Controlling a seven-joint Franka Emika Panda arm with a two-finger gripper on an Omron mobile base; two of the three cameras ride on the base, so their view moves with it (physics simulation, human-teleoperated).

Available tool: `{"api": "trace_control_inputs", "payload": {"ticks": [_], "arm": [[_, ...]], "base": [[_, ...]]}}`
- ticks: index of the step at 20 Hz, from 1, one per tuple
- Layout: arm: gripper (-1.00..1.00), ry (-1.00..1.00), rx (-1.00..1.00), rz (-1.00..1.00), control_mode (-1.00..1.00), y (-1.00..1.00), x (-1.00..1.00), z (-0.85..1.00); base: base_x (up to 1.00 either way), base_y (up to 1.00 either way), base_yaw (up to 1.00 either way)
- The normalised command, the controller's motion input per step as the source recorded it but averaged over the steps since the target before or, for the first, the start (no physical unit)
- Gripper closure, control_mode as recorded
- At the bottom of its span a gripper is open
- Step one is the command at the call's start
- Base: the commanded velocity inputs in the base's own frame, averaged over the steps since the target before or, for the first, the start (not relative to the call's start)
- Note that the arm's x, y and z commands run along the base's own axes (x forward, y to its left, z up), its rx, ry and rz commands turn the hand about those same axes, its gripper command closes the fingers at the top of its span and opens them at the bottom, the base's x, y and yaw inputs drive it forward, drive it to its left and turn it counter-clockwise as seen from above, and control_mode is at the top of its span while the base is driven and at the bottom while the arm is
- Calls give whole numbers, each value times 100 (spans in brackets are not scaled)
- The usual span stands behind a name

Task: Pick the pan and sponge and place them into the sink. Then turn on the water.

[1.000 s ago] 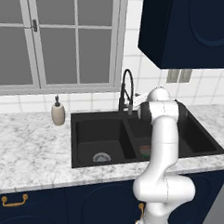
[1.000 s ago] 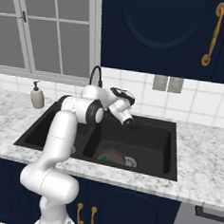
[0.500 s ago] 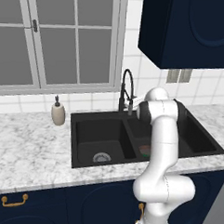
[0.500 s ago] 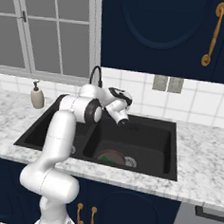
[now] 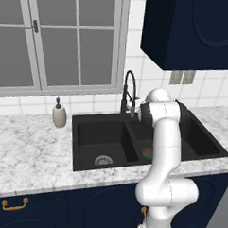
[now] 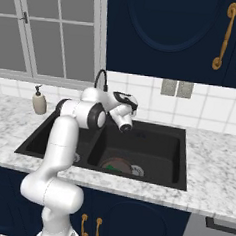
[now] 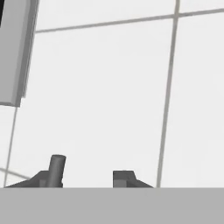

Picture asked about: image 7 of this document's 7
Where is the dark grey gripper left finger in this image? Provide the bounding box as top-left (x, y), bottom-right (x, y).
top-left (3, 170), bottom-right (51, 188)

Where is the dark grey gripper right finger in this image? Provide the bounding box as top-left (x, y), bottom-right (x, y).
top-left (112, 170), bottom-right (155, 188)

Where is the grey metal tap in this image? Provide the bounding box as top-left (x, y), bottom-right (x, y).
top-left (47, 154), bottom-right (67, 188)

